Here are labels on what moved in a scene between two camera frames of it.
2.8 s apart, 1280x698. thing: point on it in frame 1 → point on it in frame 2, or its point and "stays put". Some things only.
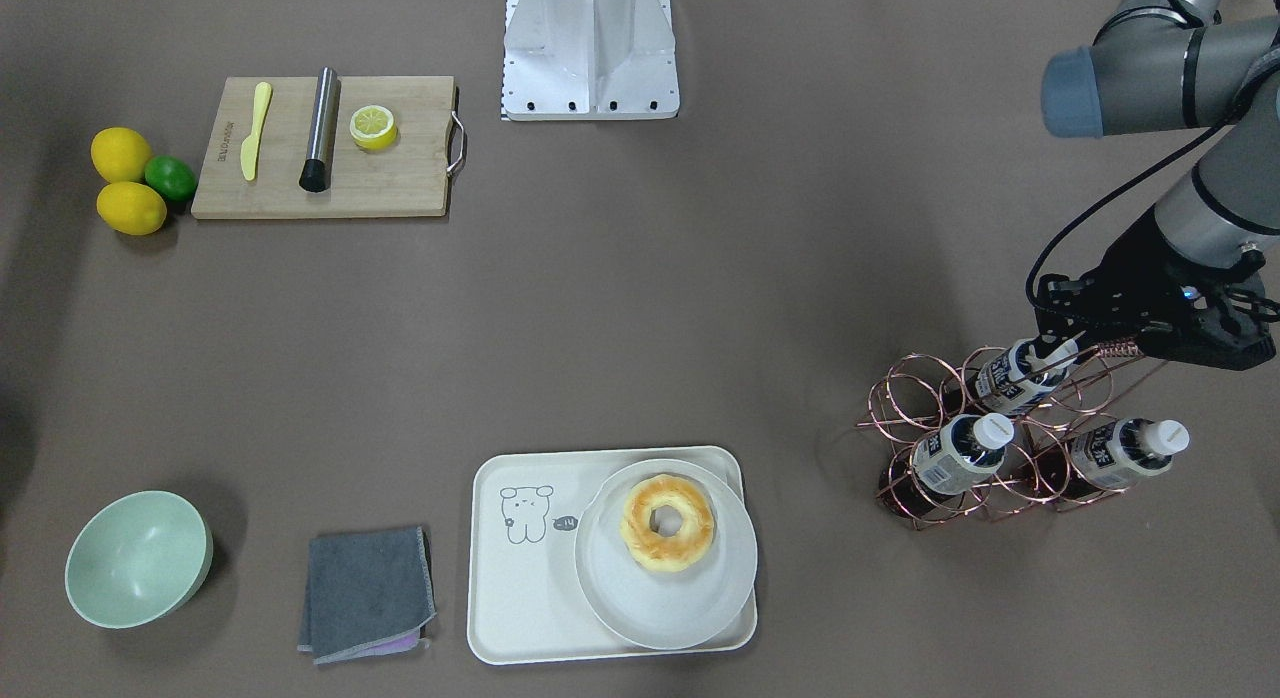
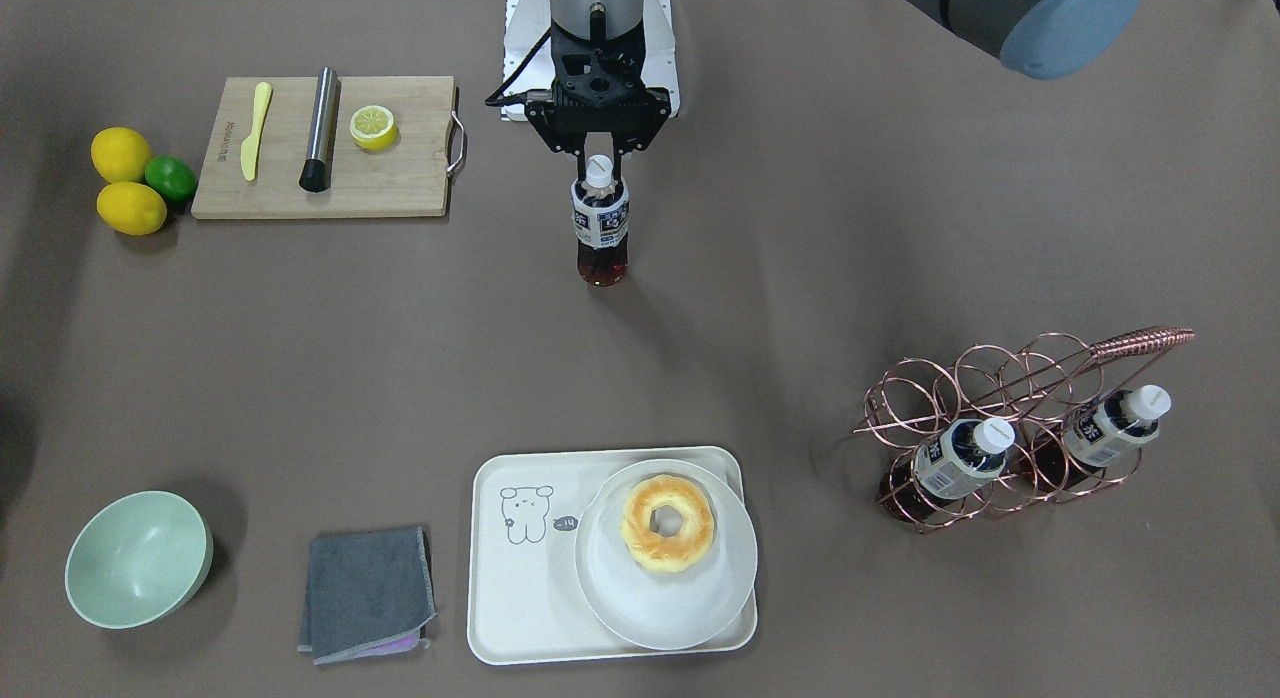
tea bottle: x=1123 y=451 → x=1131 y=415
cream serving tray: x=524 y=601 stays put
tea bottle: x=954 y=457 stays put
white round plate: x=654 y=608 stays put
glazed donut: x=667 y=552 stays put
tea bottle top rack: x=1009 y=382 → x=601 y=224
